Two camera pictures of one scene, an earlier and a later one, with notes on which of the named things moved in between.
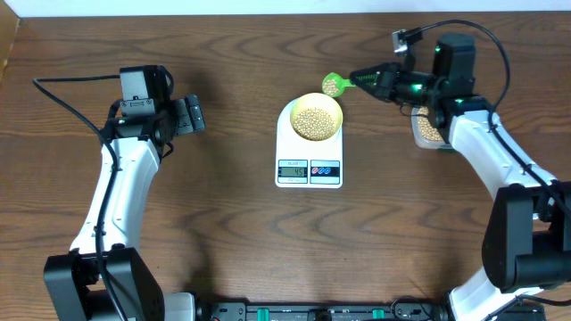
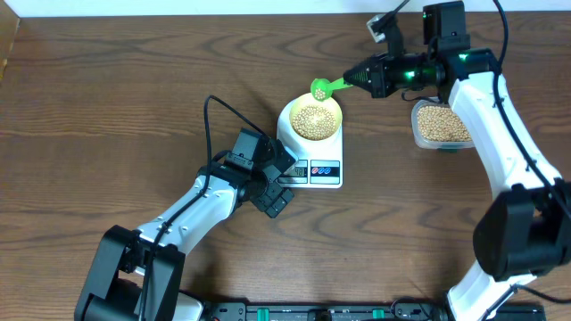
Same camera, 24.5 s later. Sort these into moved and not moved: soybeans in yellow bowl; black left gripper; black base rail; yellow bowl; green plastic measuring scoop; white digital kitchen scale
Moved: green plastic measuring scoop; black left gripper
Not moved: soybeans in yellow bowl; yellow bowl; black base rail; white digital kitchen scale
